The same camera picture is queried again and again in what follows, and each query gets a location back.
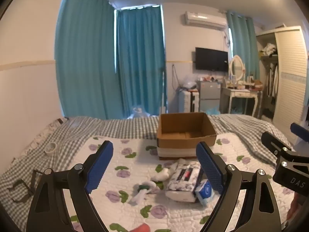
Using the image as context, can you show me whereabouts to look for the black wall television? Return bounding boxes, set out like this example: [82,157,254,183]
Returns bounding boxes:
[195,47,229,73]

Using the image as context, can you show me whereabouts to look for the clear plastic bag on floor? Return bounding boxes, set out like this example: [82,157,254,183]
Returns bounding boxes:
[129,105,151,119]

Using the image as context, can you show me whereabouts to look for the grey mini fridge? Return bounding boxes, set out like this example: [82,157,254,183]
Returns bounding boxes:
[197,80,222,113]

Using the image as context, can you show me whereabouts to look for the cosmetics clutter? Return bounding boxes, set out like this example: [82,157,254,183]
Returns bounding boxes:
[226,75,262,91]

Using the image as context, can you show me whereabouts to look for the short teal curtain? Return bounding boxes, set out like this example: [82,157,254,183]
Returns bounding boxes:
[226,11,260,83]

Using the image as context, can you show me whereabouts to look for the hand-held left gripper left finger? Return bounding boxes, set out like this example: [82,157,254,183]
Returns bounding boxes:
[25,140,114,232]

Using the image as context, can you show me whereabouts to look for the white and green sock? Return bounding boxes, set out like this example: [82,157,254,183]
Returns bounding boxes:
[128,181,160,205]

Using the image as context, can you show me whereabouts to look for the folded clothes pile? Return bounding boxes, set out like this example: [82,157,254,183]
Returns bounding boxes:
[259,43,278,56]

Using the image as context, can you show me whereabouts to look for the blue tissue pack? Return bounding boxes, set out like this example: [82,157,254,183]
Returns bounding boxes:
[194,180,215,207]

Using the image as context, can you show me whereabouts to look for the hanging clothes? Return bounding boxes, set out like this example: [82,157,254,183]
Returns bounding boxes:
[264,61,279,100]

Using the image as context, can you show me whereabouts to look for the narrow teal curtain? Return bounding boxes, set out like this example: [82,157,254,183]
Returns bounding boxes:
[116,5,167,117]

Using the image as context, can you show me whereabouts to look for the white oval mirror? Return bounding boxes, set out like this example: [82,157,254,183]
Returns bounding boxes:
[229,55,245,82]

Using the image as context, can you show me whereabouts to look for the brown cardboard box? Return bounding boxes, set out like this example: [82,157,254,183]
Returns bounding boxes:
[156,112,217,161]

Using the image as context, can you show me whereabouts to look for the white slatted wardrobe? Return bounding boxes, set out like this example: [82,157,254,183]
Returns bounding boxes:
[256,25,309,146]

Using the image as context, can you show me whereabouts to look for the wide teal curtain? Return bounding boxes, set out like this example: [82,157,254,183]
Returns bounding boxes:
[55,0,119,120]

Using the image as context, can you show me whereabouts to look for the white tape roll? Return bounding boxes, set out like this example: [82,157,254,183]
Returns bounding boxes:
[44,142,57,155]

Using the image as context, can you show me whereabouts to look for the person's left hand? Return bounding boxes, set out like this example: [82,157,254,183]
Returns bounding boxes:
[132,223,150,232]

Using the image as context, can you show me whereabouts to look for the floral white quilt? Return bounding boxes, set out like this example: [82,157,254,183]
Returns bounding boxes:
[69,133,309,232]

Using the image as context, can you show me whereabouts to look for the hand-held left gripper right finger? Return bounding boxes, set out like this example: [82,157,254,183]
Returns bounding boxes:
[195,141,283,232]

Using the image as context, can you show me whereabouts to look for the white suitcase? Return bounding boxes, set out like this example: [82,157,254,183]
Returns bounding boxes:
[182,90,200,113]

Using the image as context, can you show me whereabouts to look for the person's right hand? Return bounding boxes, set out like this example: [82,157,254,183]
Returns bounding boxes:
[287,193,309,223]

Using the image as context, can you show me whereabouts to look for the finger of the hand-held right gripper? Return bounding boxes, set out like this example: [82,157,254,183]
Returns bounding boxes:
[290,122,309,142]
[261,131,295,155]

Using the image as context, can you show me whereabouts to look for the marble print tissue pack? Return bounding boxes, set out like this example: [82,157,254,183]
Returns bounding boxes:
[165,162,204,202]

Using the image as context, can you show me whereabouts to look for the white air conditioner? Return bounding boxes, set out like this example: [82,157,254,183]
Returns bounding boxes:
[185,11,228,31]

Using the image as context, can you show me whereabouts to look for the white dressing table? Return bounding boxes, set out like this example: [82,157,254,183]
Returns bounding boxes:
[221,87,263,119]

